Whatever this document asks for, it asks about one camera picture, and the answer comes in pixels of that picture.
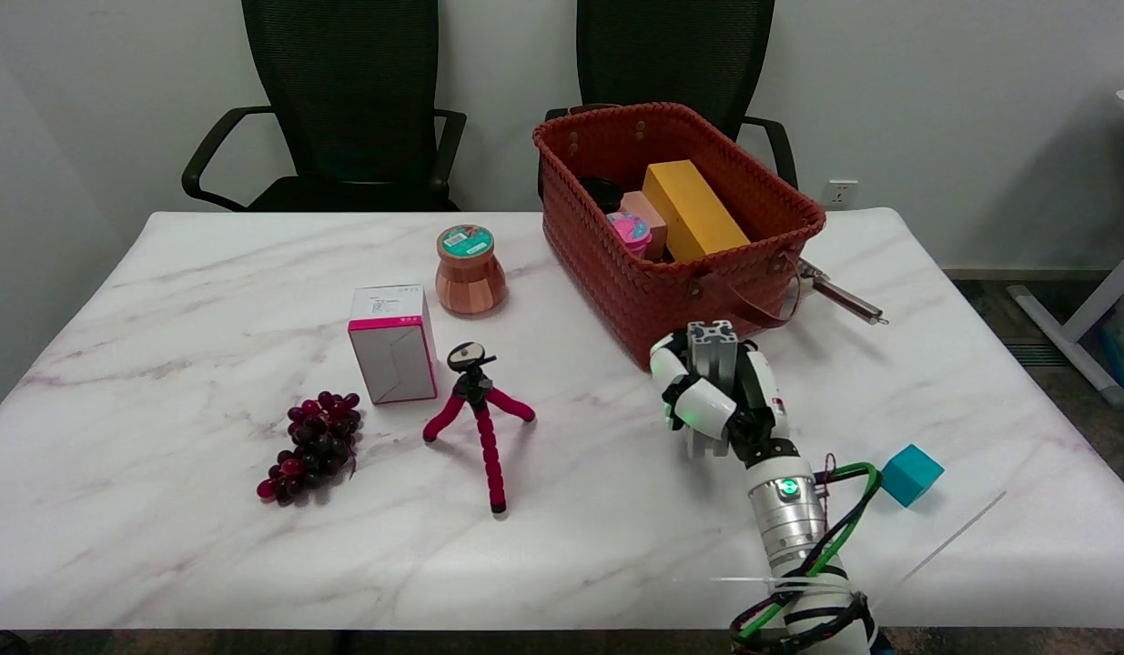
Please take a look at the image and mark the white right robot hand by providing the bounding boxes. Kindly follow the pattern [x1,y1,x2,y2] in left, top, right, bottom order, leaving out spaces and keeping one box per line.
[650,329,800,468]

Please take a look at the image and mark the silver aluminium extrusion block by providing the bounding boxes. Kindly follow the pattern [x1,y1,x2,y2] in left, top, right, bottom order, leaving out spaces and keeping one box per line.
[685,320,740,459]

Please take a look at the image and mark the yellow rectangular box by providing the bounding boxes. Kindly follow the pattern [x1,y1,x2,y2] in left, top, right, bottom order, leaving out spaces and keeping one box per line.
[642,160,752,265]

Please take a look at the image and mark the red woven basket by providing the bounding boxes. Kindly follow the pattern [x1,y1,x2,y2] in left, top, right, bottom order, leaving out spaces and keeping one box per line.
[532,102,827,372]

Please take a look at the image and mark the pink round container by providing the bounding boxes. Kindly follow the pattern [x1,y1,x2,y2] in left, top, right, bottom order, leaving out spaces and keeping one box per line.
[605,211,653,261]

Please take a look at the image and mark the tan pink small box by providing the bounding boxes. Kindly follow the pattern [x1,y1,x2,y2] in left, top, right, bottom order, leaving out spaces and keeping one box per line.
[619,191,669,260]

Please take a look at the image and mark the teal cube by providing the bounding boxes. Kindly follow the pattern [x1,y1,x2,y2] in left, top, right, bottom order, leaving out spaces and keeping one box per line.
[880,444,945,508]

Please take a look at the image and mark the pink flexible mini tripod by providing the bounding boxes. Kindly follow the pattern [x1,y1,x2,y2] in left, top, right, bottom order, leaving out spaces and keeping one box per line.
[422,342,537,516]

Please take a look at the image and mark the black round container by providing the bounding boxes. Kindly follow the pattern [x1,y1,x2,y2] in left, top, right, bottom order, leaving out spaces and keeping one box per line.
[580,176,624,215]

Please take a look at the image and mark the copper jar with teal lid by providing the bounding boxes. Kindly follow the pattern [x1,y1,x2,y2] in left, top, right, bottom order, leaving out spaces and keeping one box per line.
[435,225,508,317]

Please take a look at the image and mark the white box with pink band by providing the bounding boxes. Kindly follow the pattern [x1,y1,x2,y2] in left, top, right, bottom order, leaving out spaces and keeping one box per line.
[348,285,439,406]

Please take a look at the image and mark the black mesh office chair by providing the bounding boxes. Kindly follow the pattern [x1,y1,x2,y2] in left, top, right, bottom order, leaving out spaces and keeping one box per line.
[181,0,468,214]
[539,0,799,216]

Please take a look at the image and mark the dark red grape bunch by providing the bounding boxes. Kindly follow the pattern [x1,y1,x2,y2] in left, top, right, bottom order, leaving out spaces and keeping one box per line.
[257,391,362,507]

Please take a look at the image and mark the white side desk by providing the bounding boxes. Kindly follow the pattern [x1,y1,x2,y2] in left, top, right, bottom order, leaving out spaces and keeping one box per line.
[1008,89,1124,410]

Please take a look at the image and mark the silver metal handled tool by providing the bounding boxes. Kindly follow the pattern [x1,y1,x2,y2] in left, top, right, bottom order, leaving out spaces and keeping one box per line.
[796,257,890,326]

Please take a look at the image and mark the black and green cable bundle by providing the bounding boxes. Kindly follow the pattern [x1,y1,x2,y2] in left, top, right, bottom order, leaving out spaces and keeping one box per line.
[730,461,885,653]

